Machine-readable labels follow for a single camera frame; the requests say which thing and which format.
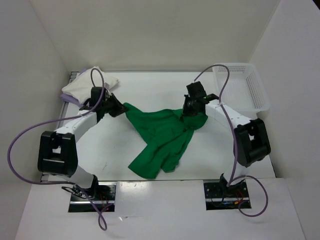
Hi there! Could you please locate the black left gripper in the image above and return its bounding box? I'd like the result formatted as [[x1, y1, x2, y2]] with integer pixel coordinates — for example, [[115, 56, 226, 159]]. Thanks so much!
[[101, 92, 129, 118]]

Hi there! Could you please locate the green t shirt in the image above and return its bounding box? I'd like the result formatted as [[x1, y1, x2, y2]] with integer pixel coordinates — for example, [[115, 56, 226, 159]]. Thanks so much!
[[124, 102, 208, 180]]

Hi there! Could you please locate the white t shirt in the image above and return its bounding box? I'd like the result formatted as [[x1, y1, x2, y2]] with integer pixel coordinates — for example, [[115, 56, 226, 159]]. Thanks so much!
[[61, 66, 119, 104]]

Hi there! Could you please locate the purple t shirt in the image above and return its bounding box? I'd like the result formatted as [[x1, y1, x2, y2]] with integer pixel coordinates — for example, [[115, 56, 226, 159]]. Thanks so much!
[[59, 68, 111, 107]]

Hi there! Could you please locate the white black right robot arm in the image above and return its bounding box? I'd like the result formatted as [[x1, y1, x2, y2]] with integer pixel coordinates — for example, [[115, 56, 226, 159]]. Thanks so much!
[[182, 82, 271, 197]]

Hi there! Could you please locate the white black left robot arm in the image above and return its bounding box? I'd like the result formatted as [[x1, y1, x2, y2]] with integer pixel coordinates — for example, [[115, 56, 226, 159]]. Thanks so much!
[[37, 87, 129, 200]]

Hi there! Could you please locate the white plastic laundry basket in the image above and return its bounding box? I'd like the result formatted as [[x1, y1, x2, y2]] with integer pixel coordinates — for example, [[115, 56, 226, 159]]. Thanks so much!
[[212, 62, 271, 114]]

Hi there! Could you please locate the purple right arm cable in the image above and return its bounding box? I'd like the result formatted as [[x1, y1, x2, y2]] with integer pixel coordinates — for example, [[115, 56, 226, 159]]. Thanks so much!
[[192, 64, 270, 217]]

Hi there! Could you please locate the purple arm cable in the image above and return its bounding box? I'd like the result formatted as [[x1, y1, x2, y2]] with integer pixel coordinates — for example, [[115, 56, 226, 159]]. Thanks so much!
[[7, 67, 111, 231], [192, 64, 270, 217]]

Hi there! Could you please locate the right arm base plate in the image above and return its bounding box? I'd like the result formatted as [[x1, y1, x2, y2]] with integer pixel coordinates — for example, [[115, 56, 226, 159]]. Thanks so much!
[[203, 180, 252, 211]]

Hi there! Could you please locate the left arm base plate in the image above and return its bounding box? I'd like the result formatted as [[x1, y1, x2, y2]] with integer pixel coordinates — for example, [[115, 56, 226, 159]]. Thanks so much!
[[61, 181, 117, 213]]

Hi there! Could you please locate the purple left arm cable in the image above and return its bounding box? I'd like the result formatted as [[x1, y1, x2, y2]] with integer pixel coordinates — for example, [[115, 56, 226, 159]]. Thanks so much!
[[7, 67, 111, 231]]

